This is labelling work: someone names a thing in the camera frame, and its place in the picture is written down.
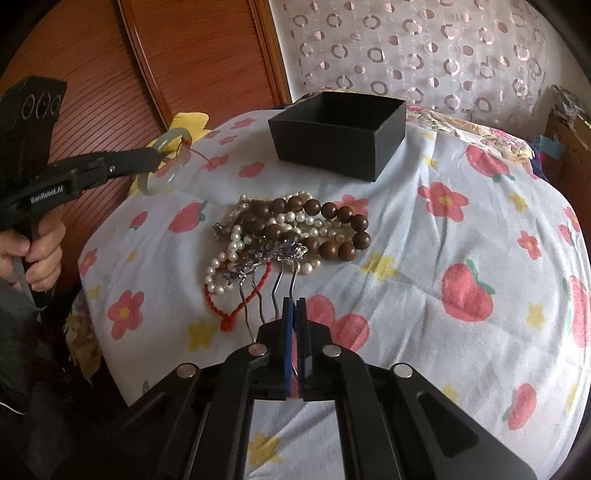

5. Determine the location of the green jade bangle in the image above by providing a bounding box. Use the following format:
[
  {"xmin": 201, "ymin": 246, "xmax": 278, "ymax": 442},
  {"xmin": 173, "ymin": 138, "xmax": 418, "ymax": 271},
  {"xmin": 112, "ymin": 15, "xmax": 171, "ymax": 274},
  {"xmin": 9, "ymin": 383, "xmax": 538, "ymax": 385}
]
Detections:
[{"xmin": 136, "ymin": 127, "xmax": 192, "ymax": 196}]

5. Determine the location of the silver floral hair comb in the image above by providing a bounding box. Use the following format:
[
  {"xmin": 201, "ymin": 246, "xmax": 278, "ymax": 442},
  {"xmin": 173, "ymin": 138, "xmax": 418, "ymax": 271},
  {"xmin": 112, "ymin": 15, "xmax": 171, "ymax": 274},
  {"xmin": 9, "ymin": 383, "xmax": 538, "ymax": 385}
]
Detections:
[{"xmin": 217, "ymin": 233, "xmax": 308, "ymax": 340}]

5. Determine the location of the black open jewelry box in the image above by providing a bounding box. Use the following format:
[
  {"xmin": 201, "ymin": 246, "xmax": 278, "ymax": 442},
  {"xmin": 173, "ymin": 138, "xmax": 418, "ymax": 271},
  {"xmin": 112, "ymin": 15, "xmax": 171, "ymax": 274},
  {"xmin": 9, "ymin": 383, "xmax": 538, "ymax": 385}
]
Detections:
[{"xmin": 269, "ymin": 91, "xmax": 407, "ymax": 182}]

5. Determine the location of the person's left hand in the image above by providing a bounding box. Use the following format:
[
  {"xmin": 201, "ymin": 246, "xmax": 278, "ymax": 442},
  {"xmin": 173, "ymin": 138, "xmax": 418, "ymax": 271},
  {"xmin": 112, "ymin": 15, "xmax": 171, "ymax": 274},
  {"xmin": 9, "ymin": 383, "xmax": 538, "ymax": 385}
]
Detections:
[{"xmin": 1, "ymin": 207, "xmax": 66, "ymax": 292}]

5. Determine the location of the red-brown wooden wardrobe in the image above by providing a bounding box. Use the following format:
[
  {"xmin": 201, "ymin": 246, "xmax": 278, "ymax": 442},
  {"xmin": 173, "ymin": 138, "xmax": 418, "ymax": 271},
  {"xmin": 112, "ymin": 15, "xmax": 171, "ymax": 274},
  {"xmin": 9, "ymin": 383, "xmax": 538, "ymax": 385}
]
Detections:
[{"xmin": 0, "ymin": 0, "xmax": 293, "ymax": 296}]

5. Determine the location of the strawberry flower print blanket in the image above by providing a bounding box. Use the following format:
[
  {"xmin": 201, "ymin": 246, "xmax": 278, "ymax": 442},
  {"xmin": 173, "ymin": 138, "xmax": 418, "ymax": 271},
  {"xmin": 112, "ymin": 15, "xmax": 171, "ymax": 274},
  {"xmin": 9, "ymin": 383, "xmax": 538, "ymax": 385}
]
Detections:
[{"xmin": 79, "ymin": 111, "xmax": 590, "ymax": 479}]

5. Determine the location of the floral quilt at bed head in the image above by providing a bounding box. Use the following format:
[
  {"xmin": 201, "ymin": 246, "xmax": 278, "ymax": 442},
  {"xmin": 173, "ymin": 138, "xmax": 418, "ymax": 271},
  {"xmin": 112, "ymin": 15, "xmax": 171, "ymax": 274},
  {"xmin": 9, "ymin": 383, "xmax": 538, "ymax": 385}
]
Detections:
[{"xmin": 406, "ymin": 105, "xmax": 535, "ymax": 165}]

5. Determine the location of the teal crumpled cloth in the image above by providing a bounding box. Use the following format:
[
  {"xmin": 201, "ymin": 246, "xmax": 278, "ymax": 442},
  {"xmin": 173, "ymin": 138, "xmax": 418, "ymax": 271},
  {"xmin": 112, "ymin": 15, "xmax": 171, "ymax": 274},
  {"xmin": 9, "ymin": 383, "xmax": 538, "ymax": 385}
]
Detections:
[{"xmin": 530, "ymin": 135, "xmax": 565, "ymax": 159}]

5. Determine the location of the wooden side cabinet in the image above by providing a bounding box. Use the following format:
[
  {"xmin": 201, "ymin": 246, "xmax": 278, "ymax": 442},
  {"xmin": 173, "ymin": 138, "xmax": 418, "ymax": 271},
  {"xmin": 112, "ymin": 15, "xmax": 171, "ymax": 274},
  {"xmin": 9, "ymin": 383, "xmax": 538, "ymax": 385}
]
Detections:
[{"xmin": 545, "ymin": 113, "xmax": 590, "ymax": 230}]

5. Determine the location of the sheer circle pattern curtain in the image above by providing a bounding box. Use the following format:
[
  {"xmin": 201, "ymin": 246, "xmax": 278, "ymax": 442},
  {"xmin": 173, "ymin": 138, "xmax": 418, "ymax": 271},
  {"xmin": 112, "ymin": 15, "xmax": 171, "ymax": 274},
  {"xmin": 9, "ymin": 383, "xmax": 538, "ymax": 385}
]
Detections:
[{"xmin": 270, "ymin": 1, "xmax": 562, "ymax": 136}]

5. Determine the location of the stack of papers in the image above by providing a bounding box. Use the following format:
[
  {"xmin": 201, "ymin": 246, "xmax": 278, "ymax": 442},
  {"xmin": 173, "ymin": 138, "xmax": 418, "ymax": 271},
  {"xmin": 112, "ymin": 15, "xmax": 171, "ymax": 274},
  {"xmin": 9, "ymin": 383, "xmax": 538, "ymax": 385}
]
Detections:
[{"xmin": 551, "ymin": 84, "xmax": 590, "ymax": 123}]

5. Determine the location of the red braided cord bracelet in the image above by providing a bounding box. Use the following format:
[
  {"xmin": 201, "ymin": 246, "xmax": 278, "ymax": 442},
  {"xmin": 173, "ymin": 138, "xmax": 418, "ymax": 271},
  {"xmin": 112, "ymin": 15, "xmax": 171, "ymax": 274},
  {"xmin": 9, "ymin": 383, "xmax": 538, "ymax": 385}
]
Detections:
[{"xmin": 203, "ymin": 262, "xmax": 274, "ymax": 333}]

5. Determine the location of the white pearl necklace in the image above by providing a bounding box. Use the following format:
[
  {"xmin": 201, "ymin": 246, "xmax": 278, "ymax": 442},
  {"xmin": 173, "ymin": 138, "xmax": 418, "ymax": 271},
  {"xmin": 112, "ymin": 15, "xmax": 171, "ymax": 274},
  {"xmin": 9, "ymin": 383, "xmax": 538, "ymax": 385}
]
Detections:
[{"xmin": 203, "ymin": 190, "xmax": 334, "ymax": 296}]

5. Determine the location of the brown wooden bead bracelet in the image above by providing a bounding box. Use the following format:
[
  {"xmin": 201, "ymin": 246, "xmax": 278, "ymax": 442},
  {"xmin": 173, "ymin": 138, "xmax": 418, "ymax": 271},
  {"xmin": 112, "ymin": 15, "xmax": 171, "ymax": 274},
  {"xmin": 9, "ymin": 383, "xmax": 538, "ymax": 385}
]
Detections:
[{"xmin": 239, "ymin": 195, "xmax": 373, "ymax": 262}]

